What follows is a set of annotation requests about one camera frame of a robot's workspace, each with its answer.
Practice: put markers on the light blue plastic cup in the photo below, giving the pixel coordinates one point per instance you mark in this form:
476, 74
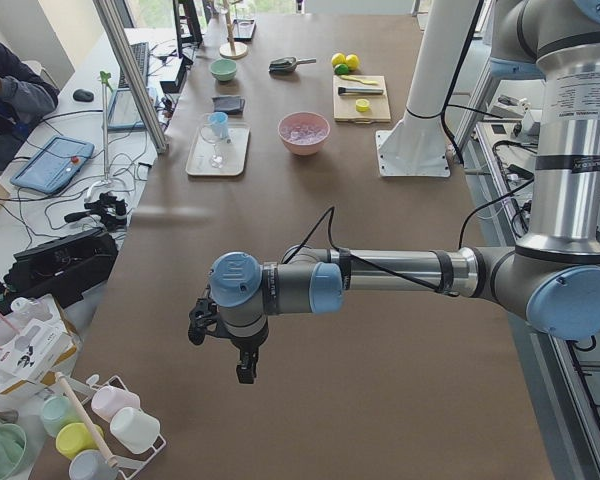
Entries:
219, 124

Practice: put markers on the wooden cutting board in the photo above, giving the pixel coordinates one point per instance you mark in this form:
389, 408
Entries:
344, 109

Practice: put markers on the yellow green peeler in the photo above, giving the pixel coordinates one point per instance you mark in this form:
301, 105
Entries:
358, 80

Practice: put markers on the yellow lemon half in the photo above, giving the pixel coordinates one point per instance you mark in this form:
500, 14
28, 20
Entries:
362, 105

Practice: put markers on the wooden glass hanger stand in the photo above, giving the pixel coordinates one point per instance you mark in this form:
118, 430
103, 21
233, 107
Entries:
232, 49

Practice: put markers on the aluminium frame post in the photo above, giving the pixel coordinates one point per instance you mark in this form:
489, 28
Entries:
113, 27

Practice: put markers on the black equipment case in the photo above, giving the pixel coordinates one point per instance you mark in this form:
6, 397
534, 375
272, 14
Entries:
64, 268

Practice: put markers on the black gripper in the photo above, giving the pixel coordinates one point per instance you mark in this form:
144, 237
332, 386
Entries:
248, 346

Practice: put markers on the pink plastic cup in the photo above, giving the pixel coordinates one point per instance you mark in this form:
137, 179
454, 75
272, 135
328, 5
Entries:
108, 400

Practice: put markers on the yellow plastic cup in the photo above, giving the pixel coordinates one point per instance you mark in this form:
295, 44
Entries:
73, 439

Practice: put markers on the white cardboard product box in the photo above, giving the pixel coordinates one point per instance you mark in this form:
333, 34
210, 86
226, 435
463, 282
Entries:
36, 342

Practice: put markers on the blue teach pendant tablet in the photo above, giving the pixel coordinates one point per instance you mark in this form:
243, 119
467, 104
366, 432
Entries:
54, 165

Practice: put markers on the folded dark grey cloth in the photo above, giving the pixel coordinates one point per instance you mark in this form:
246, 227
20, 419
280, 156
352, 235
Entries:
229, 104

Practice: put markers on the seated person dark jacket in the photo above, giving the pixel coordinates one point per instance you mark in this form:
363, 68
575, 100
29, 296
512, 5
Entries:
25, 98

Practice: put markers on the white wire cup rack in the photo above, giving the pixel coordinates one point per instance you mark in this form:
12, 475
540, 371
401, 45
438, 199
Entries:
113, 438

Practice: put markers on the cream plastic serving tray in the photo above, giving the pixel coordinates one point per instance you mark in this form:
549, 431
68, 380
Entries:
234, 150

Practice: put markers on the green ceramic bowl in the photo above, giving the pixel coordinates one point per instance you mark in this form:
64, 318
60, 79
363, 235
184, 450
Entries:
223, 69

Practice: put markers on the pink bowl of ice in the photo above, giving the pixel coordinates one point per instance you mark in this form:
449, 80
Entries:
303, 133

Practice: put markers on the white plastic cup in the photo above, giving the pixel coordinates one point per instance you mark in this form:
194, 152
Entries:
135, 429

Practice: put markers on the clear wine glass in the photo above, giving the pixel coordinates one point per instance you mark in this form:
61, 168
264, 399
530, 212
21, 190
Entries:
217, 158

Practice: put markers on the grey plastic cup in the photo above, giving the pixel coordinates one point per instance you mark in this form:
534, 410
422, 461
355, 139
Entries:
91, 465

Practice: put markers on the black computer mouse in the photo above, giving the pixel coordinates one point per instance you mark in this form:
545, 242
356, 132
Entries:
83, 95

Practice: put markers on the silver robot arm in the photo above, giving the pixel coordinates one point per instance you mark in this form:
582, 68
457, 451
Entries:
550, 277

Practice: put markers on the green lime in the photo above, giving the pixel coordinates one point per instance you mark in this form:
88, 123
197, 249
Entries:
352, 61

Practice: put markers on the mint green plastic cup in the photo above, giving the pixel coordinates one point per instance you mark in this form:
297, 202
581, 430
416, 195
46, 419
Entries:
57, 411

